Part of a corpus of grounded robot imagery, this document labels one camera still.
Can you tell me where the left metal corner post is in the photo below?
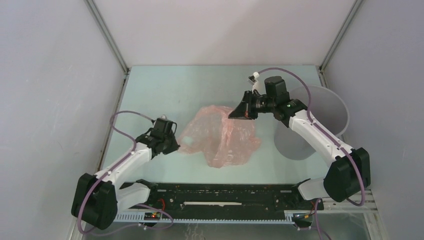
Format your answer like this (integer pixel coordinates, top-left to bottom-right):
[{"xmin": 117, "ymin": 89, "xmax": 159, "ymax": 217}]
[{"xmin": 84, "ymin": 0, "xmax": 130, "ymax": 75}]

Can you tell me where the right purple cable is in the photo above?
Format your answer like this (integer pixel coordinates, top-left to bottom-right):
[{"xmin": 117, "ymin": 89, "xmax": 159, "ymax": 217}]
[{"xmin": 258, "ymin": 67, "xmax": 367, "ymax": 207}]

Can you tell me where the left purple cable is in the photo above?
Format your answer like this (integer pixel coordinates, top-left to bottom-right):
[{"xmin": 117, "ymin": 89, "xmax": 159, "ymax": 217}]
[{"xmin": 76, "ymin": 110, "xmax": 175, "ymax": 235}]

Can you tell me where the right metal corner post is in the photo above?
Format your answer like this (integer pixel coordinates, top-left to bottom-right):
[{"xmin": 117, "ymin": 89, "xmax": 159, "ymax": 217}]
[{"xmin": 319, "ymin": 0, "xmax": 365, "ymax": 73}]

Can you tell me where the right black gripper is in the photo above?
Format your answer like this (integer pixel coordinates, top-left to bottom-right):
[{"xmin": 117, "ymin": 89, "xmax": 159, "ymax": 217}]
[{"xmin": 229, "ymin": 90, "xmax": 276, "ymax": 120}]

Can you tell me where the pink plastic trash bag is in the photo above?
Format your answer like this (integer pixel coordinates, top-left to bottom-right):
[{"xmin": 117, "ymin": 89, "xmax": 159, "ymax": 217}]
[{"xmin": 177, "ymin": 105, "xmax": 262, "ymax": 168}]

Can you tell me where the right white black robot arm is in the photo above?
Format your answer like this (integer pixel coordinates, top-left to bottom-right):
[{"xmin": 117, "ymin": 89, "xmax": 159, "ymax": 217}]
[{"xmin": 228, "ymin": 76, "xmax": 371, "ymax": 209}]

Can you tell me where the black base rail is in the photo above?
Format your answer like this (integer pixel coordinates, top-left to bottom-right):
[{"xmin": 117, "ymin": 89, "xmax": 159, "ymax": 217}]
[{"xmin": 139, "ymin": 179, "xmax": 315, "ymax": 220}]

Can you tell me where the white cable duct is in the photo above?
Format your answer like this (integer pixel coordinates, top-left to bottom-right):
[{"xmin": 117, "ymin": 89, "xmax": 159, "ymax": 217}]
[{"xmin": 113, "ymin": 211, "xmax": 295, "ymax": 225}]

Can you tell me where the purple cable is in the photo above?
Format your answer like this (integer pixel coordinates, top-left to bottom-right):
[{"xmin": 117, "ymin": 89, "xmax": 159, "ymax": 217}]
[
  {"xmin": 258, "ymin": 67, "xmax": 367, "ymax": 207},
  {"xmin": 76, "ymin": 110, "xmax": 175, "ymax": 235}
]

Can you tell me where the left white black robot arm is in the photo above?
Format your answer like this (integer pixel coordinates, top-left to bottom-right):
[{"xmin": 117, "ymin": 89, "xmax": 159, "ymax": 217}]
[{"xmin": 71, "ymin": 117, "xmax": 180, "ymax": 234}]

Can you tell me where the metal corner post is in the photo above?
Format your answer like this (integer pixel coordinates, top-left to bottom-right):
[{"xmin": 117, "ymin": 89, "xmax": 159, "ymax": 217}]
[
  {"xmin": 319, "ymin": 0, "xmax": 365, "ymax": 73},
  {"xmin": 84, "ymin": 0, "xmax": 130, "ymax": 75}
]

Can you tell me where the grey trash bin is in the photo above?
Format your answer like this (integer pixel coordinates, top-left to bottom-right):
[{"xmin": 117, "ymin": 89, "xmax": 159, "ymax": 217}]
[{"xmin": 274, "ymin": 85, "xmax": 350, "ymax": 161}]

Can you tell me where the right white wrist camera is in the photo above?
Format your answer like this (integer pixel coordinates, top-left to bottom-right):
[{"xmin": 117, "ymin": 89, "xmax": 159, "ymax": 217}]
[{"xmin": 248, "ymin": 71, "xmax": 262, "ymax": 93}]

